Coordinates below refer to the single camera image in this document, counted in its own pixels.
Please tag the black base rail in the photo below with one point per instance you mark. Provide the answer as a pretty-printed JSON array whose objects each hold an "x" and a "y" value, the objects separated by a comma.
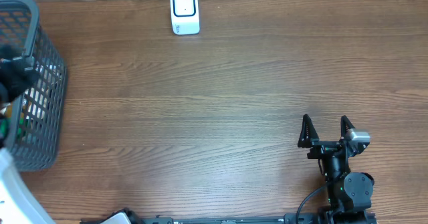
[{"x": 288, "y": 218}]

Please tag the grey plastic mesh basket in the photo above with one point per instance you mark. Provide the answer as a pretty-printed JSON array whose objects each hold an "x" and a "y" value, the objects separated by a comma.
[{"x": 36, "y": 114}]

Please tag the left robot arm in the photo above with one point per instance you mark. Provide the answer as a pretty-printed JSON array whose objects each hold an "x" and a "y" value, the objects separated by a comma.
[{"x": 18, "y": 205}]

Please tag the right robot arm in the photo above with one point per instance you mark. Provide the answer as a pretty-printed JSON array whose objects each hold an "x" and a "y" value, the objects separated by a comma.
[{"x": 349, "y": 193}]

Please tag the green lid jar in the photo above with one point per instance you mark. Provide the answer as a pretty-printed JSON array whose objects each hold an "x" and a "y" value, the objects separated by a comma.
[{"x": 4, "y": 128}]

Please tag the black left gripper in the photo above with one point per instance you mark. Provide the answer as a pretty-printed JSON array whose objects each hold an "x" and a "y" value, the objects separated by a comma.
[{"x": 11, "y": 75}]

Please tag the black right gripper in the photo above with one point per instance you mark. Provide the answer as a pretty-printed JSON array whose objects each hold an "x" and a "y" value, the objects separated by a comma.
[{"x": 322, "y": 148}]

